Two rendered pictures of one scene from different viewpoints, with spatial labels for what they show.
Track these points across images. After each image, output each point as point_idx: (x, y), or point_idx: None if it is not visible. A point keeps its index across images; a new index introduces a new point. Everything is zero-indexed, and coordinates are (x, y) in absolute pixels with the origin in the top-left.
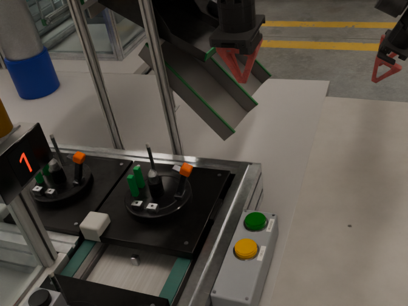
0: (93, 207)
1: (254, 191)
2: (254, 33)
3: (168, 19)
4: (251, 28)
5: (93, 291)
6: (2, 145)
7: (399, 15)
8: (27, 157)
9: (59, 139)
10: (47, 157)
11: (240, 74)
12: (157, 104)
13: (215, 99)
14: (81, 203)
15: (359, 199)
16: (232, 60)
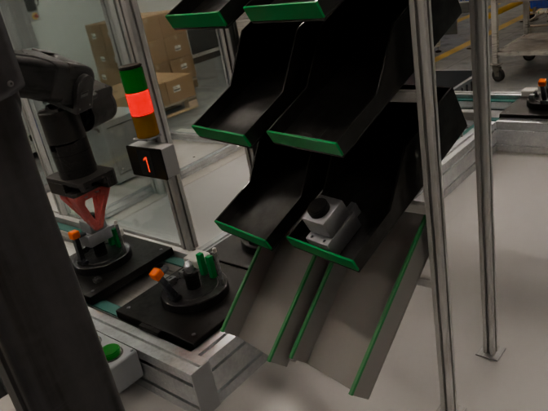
0: (224, 258)
1: (170, 376)
2: (53, 179)
3: (298, 176)
4: (60, 178)
5: (134, 266)
6: (147, 144)
7: None
8: (148, 161)
9: (448, 253)
10: (161, 175)
11: (95, 219)
12: (513, 336)
13: (283, 307)
14: (237, 252)
15: None
16: (95, 201)
